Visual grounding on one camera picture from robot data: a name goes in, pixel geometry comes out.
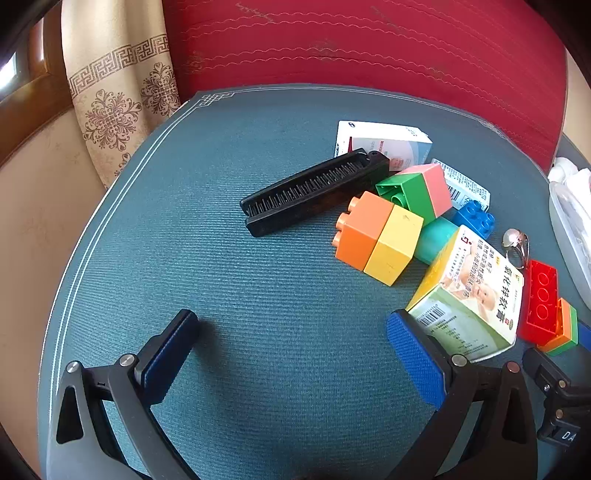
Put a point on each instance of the red toy block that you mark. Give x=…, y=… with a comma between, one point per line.
x=538, y=300

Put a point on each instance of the beige patterned curtain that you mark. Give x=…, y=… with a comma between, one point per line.
x=115, y=69

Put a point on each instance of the green and pink toy block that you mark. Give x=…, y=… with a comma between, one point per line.
x=429, y=184

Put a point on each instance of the clear plastic bowl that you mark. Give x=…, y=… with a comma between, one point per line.
x=572, y=240

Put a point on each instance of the teal cloth-covered desktop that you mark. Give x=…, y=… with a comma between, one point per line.
x=254, y=277

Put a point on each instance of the teal toy block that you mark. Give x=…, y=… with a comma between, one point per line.
x=434, y=240

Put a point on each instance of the red quilted mattress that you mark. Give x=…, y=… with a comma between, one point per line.
x=369, y=46

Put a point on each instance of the black folding comb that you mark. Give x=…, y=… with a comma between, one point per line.
x=314, y=194

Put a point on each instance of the white clothes pile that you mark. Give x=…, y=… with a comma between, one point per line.
x=568, y=168

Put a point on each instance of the yellow toy block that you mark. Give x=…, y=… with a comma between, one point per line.
x=392, y=244

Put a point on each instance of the white and blue carton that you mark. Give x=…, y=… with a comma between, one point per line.
x=383, y=138

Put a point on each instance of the yellow-green ointment box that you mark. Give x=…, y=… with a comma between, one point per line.
x=471, y=295

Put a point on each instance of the orange and green toy block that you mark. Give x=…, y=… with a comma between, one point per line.
x=563, y=330

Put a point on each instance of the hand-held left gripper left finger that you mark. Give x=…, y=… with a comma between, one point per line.
x=168, y=357

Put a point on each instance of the wooden window frame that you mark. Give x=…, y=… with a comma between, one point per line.
x=41, y=92

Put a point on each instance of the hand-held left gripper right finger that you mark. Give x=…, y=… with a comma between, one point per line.
x=415, y=362

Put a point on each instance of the blue toy block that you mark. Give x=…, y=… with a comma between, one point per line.
x=475, y=221

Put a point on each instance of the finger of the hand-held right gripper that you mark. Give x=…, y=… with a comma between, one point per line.
x=585, y=333
x=547, y=369

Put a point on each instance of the small white barcode box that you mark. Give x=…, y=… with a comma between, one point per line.
x=464, y=189

